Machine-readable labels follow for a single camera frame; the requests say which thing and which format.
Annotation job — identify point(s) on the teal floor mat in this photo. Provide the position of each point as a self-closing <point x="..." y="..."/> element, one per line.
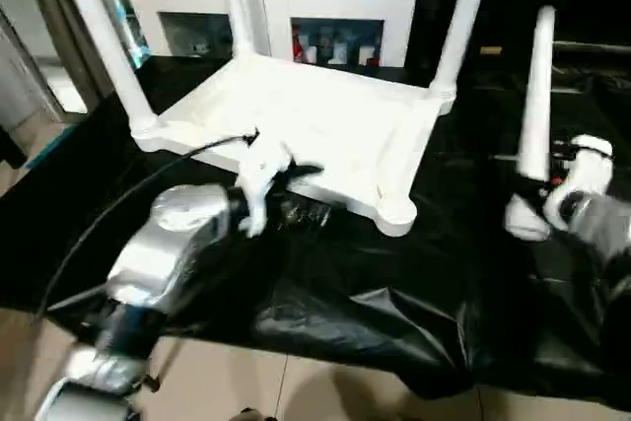
<point x="47" y="150"/>

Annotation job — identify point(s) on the white red mug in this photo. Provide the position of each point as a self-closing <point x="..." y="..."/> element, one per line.
<point x="367" y="56"/>

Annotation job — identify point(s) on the black work mat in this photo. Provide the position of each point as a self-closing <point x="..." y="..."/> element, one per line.
<point x="370" y="293"/>

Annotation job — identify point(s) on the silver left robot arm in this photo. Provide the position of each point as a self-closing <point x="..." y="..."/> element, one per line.
<point x="172" y="233"/>

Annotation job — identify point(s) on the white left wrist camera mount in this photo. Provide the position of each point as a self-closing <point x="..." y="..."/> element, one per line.
<point x="261" y="169"/>

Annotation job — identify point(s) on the grey curtain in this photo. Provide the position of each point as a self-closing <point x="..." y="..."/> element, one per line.
<point x="64" y="26"/>

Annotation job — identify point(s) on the light blue packaged box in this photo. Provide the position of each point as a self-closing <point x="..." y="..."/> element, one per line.
<point x="125" y="17"/>

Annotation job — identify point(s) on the white plastic table top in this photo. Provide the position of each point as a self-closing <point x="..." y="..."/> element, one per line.
<point x="320" y="115"/>

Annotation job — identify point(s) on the white plastic table leg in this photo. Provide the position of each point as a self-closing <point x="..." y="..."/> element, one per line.
<point x="239" y="7"/>
<point x="461" y="26"/>
<point x="108" y="46"/>
<point x="537" y="95"/>

